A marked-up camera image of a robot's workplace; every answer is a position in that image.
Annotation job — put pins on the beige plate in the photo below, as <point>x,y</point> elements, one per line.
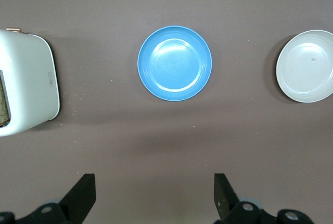
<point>307,65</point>

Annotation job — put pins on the brown bread slice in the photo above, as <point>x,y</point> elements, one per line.
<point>3,99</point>

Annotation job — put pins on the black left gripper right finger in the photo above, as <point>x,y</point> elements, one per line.
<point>226,200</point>

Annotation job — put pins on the blue plate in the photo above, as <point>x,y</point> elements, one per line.
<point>174,63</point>

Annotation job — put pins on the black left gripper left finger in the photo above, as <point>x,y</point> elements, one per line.
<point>80,198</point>

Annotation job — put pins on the cream white toaster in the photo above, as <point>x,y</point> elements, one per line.
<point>28,78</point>

